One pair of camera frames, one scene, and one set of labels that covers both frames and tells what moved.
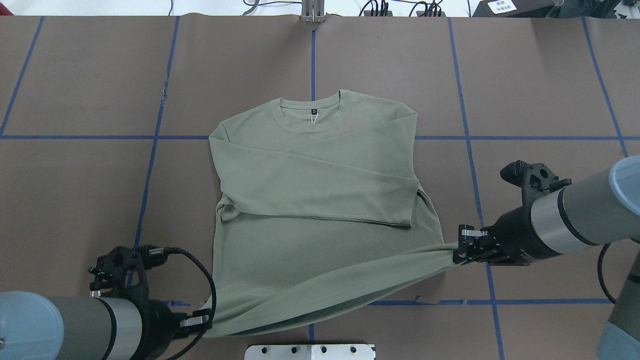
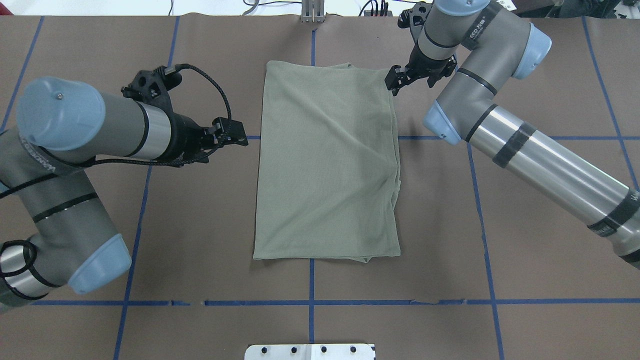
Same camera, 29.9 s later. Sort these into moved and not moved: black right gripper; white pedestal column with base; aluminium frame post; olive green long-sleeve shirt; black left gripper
Moved: olive green long-sleeve shirt; black right gripper; black left gripper
Not moved: white pedestal column with base; aluminium frame post
